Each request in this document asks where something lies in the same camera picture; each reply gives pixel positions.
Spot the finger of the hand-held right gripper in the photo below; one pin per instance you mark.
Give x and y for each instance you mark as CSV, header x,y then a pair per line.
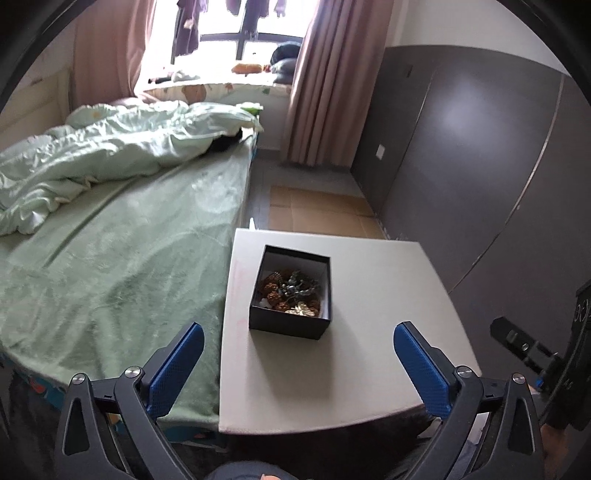
x,y
521,344

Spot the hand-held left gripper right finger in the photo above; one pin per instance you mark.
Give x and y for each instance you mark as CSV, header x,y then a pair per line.
x,y
420,364

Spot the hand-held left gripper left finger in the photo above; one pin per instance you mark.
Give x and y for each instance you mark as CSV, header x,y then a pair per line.
x,y
180,364

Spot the white bead charm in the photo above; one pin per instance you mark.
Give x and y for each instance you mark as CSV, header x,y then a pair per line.
x,y
263,303

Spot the black jewelry box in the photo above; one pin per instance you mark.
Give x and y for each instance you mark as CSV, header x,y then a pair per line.
x,y
286,325

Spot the gold ornate brooch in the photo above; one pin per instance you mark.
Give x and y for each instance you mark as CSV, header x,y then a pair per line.
x,y
300,310

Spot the person's right forearm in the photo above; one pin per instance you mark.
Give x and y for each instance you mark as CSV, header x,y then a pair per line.
x,y
556,454

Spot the bed with green sheet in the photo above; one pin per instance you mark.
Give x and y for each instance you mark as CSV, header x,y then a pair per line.
x,y
115,277

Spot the person's leg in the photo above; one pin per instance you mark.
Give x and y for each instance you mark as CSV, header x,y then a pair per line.
x,y
244,470

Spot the flat cardboard sheet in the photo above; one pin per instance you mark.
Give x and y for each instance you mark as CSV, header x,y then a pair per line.
x,y
318,210

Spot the black cloth on bed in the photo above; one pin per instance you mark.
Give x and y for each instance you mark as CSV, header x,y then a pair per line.
x,y
224,143

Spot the light green duvet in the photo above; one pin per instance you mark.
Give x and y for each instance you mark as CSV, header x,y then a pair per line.
x,y
92,152

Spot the cream printed sill cushion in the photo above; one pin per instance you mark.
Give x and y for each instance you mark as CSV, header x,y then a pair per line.
x,y
207,91

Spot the pink curtain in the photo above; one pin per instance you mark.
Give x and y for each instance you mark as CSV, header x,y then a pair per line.
x,y
111,46
332,78

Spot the orange plush toy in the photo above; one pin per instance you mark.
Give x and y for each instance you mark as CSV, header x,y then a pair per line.
x,y
246,68

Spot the dark pillows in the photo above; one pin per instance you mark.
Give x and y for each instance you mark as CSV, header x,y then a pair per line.
x,y
285,60

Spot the hanging dark clothes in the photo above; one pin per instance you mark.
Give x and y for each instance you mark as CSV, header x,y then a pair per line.
x,y
187,27

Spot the window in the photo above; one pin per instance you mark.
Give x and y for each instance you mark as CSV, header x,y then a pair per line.
x,y
217,18

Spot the white wall switch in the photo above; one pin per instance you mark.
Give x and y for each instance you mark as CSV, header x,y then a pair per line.
x,y
380,152

